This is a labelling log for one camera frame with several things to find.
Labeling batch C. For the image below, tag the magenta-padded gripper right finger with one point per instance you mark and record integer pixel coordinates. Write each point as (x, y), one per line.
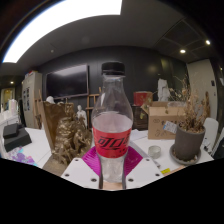
(145, 170)

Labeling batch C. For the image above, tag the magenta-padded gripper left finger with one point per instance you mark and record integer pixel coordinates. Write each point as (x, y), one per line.
(78, 170)

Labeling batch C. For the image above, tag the clear red-label drink bottle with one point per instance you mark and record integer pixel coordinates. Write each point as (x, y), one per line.
(111, 141)

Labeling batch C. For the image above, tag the small yellow tag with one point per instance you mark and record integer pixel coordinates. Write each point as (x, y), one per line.
(165, 170)

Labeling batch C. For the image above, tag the small glass jar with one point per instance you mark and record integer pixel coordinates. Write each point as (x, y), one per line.
(154, 151)

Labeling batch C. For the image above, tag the golden relief sculpture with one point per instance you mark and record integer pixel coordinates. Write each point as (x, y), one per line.
(71, 136)

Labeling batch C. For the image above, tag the grey plant saucer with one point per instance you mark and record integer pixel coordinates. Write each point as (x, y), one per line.
(185, 162)

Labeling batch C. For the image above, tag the brown cardboard box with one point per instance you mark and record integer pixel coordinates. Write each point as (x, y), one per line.
(160, 123)

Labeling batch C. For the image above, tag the grey pot with dry plant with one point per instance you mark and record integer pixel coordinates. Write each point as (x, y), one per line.
(188, 143)

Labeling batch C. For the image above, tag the white plaster figure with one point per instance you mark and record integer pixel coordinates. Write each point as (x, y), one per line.
(81, 115)

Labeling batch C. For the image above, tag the teal colourful paper sheet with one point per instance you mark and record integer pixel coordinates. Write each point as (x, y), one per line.
(21, 156)

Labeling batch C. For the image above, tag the wooden easel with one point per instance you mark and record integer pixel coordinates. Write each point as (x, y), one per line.
(89, 106)

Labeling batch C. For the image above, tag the black flat box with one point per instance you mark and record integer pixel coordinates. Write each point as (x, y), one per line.
(18, 140)
(10, 130)

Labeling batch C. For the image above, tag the red box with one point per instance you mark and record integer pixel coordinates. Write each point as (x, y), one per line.
(141, 98)

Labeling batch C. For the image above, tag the white plaster bust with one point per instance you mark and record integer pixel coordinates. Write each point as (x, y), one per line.
(50, 99)

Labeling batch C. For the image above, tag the white chair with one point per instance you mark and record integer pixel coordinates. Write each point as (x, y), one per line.
(220, 136)
(211, 131)

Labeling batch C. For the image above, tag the white cabinet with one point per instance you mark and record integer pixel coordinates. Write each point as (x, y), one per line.
(31, 96)

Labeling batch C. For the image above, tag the round ceiling spotlight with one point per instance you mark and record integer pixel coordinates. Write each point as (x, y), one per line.
(182, 51)
(208, 42)

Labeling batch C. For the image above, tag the long ceiling light strip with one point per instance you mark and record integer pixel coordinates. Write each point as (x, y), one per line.
(66, 20)

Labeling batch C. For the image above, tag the black wall screen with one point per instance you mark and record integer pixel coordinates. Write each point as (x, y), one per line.
(66, 81)

